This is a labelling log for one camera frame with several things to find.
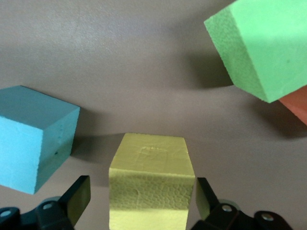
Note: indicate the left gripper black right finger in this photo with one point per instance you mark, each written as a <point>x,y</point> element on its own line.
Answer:
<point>213,213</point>

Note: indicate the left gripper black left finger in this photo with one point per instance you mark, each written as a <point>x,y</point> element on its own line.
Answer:
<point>72,203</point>

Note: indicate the yellow foam cube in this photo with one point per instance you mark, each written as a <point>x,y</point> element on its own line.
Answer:
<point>151,182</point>

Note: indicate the cyan foam cube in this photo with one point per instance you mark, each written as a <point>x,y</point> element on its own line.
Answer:
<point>28,143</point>

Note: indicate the orange foam cube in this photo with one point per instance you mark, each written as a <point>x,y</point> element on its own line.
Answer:
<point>298,105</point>

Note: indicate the green foam cube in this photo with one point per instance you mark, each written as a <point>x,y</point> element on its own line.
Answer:
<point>263,48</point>

